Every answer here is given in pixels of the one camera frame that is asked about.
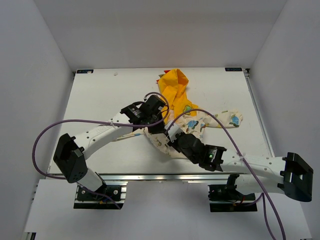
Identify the yellow dinosaur print kids jacket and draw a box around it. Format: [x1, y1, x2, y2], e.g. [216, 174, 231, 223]
[116, 68, 243, 159]

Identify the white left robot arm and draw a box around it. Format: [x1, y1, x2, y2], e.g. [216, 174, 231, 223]
[53, 95, 169, 200]

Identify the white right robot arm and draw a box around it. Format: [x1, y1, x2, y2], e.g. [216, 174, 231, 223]
[168, 132, 314, 202]

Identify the dark blue corner label left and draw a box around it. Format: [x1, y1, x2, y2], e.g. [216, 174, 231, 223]
[76, 69, 94, 74]

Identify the dark blue corner label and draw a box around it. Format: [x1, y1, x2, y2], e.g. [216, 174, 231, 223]
[224, 67, 243, 72]
[76, 69, 94, 74]

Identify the dark blue corner label right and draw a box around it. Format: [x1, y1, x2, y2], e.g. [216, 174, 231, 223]
[224, 67, 243, 72]

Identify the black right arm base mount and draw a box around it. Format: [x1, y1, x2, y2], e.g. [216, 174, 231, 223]
[202, 173, 259, 213]

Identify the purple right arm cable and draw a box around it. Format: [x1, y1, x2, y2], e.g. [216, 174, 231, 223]
[164, 109, 287, 240]

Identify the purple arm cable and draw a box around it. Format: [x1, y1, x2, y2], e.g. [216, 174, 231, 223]
[31, 91, 170, 210]
[164, 109, 287, 240]

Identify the aluminium right side rail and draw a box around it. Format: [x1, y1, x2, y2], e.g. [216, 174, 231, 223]
[243, 68, 275, 157]

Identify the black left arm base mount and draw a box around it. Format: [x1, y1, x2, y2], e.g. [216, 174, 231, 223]
[73, 181, 128, 210]

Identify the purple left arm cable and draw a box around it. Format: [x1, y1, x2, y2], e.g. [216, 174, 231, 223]
[31, 91, 170, 210]

